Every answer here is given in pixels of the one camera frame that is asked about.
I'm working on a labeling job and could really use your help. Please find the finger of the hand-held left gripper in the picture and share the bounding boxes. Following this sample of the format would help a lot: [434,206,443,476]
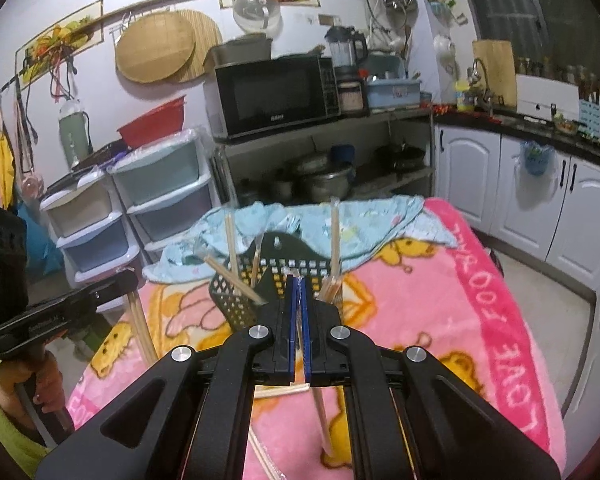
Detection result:
[26,269,140,334]

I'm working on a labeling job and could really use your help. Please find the dark window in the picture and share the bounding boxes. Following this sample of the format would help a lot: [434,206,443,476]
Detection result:
[457,0,600,87]

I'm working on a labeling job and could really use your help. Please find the black pan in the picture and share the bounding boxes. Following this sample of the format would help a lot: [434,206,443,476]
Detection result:
[374,142,426,171]

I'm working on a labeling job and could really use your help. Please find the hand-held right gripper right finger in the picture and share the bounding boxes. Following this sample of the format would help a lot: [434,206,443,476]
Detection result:
[299,275,562,480]

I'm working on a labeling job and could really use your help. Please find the wooden cutting board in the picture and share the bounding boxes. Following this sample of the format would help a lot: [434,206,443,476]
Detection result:
[472,39,519,106]

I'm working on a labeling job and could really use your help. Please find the black blender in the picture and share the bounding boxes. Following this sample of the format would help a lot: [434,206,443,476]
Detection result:
[324,25,369,111]

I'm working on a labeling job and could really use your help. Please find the person's left forearm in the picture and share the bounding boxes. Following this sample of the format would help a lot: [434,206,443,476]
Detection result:
[0,360,52,479]

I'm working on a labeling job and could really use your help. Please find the blue knife holder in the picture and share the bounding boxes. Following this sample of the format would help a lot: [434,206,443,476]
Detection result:
[577,97,600,141]

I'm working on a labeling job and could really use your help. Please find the clear dome lid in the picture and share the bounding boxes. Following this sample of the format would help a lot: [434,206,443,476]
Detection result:
[232,0,283,34]

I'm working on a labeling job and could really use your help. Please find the person's left hand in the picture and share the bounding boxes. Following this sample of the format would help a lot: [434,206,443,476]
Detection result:
[0,350,69,429]

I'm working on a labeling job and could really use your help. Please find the grey plastic tub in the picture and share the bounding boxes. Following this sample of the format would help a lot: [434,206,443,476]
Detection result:
[203,33,275,69]

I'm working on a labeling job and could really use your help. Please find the blue dish rack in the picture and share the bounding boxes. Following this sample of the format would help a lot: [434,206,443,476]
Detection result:
[364,55,424,111]

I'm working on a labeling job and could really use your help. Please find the white kitchen cabinets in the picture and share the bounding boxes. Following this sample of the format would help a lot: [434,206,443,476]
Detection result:
[432,122,600,292]

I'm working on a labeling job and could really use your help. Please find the red plastic basin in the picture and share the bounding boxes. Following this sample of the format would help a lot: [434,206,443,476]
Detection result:
[115,94,187,149]

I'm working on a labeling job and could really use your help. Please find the slanted food wall poster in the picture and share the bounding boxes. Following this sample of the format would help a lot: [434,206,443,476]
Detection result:
[14,0,105,91]

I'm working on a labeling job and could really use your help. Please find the round bamboo mat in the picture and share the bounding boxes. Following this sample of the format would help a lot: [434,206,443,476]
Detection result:
[172,8,224,84]

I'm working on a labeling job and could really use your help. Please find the blue cup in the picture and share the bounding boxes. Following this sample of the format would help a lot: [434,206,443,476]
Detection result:
[329,144,356,166]

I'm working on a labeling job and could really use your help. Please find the large metal pot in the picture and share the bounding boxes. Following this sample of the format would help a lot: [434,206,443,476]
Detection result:
[292,154,356,202]

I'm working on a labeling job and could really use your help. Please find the pink ladle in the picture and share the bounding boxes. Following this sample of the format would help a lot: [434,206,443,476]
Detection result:
[14,89,44,202]

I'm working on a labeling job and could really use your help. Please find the round bamboo board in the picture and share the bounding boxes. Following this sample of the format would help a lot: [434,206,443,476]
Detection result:
[114,9,197,84]

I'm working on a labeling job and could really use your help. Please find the yellow bottle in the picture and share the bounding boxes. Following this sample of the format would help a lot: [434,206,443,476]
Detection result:
[454,79,476,113]

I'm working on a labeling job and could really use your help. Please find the metal faucet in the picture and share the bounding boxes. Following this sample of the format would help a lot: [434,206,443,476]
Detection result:
[467,57,496,116]

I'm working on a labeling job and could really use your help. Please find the white kettle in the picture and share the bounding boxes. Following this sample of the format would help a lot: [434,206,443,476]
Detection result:
[432,33,456,69]

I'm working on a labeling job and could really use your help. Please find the metal shelf unit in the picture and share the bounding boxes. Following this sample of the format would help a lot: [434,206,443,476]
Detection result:
[212,105,436,212]

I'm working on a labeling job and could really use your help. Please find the light blue printed cloth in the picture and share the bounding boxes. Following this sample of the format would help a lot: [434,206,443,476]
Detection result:
[144,194,459,284]

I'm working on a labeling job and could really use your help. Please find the pink printed blanket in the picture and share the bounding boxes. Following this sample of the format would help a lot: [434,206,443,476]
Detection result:
[65,197,567,480]

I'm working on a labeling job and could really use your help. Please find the black microwave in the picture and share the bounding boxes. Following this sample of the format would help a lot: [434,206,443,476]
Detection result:
[213,54,342,139]

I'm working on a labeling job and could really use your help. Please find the blue hanging bag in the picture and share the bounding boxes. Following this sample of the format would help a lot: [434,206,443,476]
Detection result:
[518,139,554,177]

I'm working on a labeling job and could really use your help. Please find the black perforated utensil basket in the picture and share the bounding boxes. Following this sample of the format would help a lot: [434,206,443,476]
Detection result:
[208,231,347,332]

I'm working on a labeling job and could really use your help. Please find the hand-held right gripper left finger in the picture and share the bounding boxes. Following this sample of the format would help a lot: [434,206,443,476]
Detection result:
[35,275,299,480]

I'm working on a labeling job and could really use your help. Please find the green-top plastic drawer unit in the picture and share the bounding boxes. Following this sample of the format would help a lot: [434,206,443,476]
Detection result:
[110,129,216,254]

